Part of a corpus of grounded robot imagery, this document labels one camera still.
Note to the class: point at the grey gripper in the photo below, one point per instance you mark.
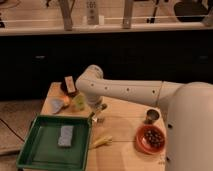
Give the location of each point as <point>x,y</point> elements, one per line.
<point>94,116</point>

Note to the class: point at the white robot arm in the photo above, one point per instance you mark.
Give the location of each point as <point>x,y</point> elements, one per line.
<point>188,108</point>

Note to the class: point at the green plastic cup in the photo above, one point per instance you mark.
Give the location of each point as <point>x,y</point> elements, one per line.
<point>79,102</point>

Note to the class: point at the small metal cup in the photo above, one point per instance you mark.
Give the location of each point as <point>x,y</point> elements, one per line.
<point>152,116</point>

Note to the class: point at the brown wooden block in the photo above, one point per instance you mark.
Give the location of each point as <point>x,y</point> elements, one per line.
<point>70,84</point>

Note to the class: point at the yellow banana toy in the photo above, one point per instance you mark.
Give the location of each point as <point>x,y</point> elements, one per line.
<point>101,141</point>

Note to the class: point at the orange fruit toy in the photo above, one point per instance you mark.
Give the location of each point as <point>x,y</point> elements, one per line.
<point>66,101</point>

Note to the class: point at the blue grey sponge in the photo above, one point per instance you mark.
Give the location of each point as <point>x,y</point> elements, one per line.
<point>66,135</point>

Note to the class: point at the green plastic tray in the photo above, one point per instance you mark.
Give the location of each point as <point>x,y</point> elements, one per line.
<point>42,152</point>

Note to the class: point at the orange bowl with beans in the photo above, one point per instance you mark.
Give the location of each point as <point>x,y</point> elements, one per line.
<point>149,139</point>

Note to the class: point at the wooden chair leg right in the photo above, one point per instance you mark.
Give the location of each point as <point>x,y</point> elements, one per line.
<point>127,16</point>

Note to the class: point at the wooden chair leg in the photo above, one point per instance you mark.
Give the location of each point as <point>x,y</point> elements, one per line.
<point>66,14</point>
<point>127,16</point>

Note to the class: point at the white remote device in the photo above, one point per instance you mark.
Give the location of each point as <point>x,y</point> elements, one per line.
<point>92,12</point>

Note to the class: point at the wooden chair leg left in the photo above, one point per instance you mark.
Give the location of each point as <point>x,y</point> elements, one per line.
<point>66,14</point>

